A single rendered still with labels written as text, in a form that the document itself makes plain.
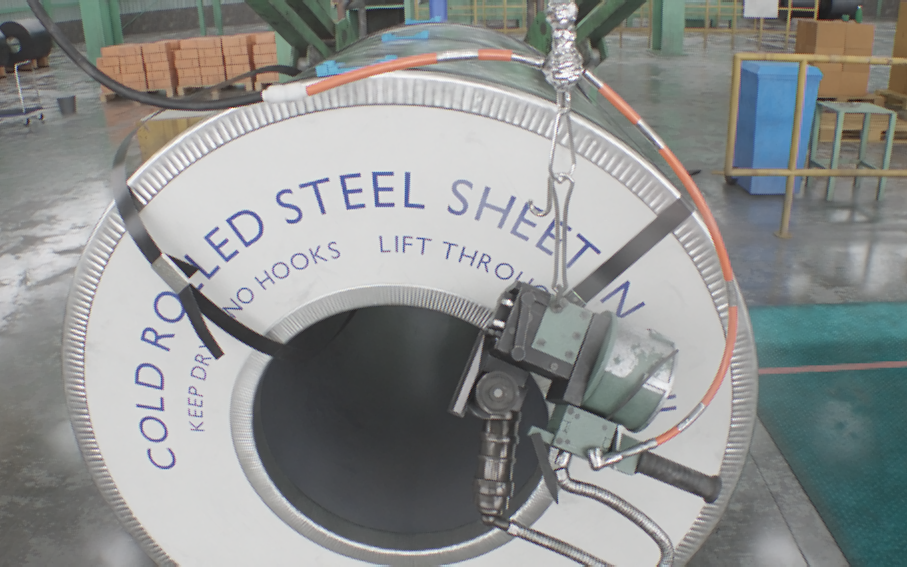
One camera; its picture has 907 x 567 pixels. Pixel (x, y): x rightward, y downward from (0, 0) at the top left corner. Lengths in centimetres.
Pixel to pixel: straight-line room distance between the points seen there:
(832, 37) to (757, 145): 478
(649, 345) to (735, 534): 133
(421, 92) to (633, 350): 45
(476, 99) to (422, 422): 92
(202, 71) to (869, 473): 1123
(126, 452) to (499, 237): 77
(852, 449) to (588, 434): 182
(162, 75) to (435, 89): 1164
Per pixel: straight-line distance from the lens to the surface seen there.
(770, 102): 530
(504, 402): 97
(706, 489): 108
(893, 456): 275
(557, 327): 97
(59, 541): 247
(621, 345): 97
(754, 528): 229
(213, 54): 1224
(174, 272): 109
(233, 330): 112
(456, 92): 98
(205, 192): 109
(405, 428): 168
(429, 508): 145
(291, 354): 117
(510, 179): 101
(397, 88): 99
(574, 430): 98
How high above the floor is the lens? 148
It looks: 23 degrees down
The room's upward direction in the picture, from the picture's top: 2 degrees counter-clockwise
